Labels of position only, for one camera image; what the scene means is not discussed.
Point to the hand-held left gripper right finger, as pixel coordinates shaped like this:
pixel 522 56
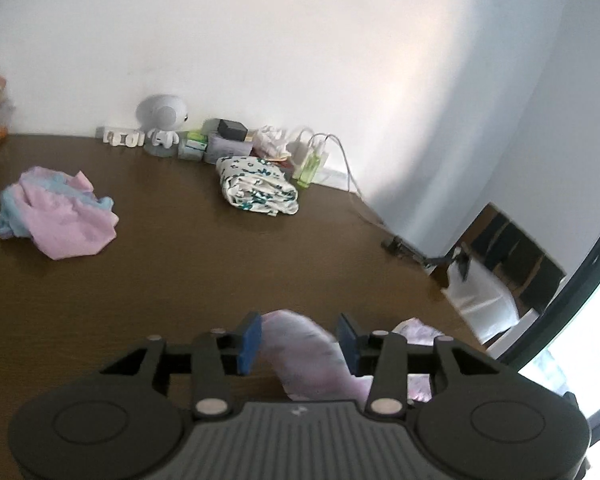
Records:
pixel 349 342

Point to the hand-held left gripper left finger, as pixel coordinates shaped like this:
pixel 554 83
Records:
pixel 250 342

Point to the pink floral white garment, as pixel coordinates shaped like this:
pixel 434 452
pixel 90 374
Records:
pixel 305 355

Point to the green floral white garment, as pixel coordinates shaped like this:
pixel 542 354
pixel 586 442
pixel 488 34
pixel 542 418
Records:
pixel 255 190

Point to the white power strip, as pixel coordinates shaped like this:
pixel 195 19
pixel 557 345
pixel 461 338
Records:
pixel 337 177

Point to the green spray bottle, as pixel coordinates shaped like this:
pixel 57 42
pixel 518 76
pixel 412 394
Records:
pixel 307 172

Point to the beige charger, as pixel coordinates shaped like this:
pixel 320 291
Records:
pixel 321 152

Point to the green white small box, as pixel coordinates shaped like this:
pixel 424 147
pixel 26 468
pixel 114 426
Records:
pixel 195 147

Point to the black box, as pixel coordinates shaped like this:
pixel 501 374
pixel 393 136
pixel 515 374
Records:
pixel 232 129

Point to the pink and blue garment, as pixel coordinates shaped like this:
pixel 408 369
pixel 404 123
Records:
pixel 65 220

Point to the white clip device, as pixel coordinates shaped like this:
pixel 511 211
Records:
pixel 122 137

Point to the white robot toy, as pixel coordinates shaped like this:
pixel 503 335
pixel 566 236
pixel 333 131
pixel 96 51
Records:
pixel 161 112

